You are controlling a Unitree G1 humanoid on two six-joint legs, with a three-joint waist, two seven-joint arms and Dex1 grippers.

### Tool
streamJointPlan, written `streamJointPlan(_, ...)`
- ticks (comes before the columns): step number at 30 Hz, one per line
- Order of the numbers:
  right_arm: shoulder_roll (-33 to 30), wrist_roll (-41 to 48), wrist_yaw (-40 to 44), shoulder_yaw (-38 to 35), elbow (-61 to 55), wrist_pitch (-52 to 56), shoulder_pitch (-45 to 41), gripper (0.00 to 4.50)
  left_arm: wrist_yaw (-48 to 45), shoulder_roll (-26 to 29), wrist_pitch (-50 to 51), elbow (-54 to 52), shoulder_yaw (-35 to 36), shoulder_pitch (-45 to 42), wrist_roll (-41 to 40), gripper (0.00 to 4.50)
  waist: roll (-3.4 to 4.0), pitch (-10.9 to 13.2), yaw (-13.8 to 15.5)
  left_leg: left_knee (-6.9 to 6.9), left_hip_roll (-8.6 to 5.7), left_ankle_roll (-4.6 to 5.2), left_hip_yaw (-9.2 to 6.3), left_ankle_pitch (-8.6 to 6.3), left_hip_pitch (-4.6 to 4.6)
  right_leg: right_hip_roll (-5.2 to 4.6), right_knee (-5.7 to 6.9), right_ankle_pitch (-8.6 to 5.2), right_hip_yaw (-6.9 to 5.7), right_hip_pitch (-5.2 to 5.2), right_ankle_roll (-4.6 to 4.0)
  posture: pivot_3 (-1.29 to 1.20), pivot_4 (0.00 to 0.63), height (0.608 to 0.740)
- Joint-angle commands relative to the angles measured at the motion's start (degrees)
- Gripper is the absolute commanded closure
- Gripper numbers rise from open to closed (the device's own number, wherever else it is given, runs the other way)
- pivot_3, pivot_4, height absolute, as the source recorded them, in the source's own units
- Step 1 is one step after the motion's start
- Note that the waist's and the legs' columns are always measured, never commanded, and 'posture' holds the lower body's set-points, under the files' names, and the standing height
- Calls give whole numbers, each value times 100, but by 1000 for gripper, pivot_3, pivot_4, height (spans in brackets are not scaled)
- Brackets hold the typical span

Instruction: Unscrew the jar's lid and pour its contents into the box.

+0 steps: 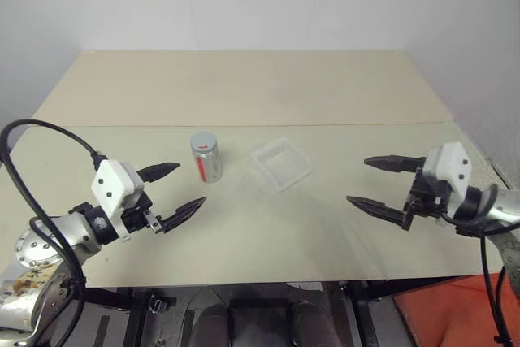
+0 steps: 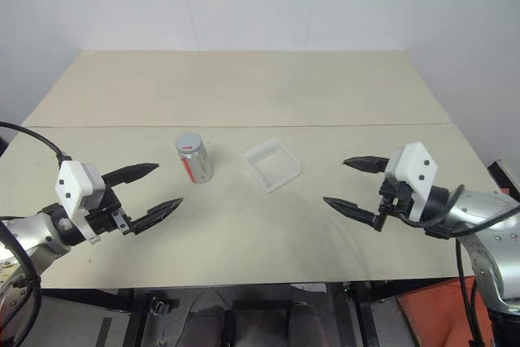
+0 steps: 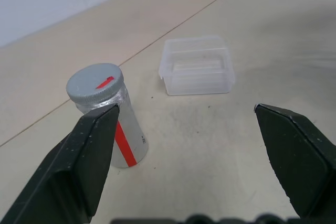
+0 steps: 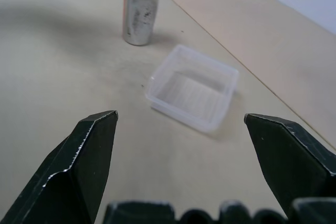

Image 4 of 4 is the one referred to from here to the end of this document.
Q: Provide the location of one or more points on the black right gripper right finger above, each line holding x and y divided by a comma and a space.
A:
291, 161

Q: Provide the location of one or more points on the clear plastic container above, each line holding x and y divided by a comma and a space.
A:
193, 87

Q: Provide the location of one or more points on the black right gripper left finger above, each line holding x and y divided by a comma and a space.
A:
78, 166

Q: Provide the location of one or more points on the silver jar with grey lid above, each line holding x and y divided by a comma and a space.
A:
140, 15

